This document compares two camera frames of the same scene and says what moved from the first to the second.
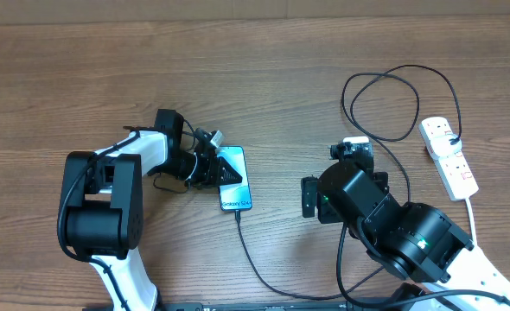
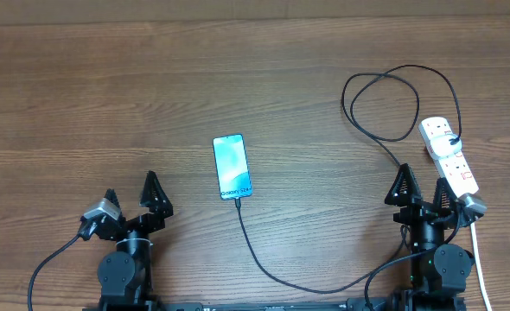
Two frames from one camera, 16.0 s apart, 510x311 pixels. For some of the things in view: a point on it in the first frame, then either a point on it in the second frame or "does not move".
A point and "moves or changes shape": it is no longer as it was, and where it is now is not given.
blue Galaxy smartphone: [238, 196] moves or changes shape
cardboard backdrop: [15, 12] does not move
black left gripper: [210, 175] -> [159, 208]
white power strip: [452, 168] does not move
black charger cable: [285, 291] -> [392, 265]
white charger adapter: [442, 147] does not move
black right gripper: [309, 199] -> [416, 209]
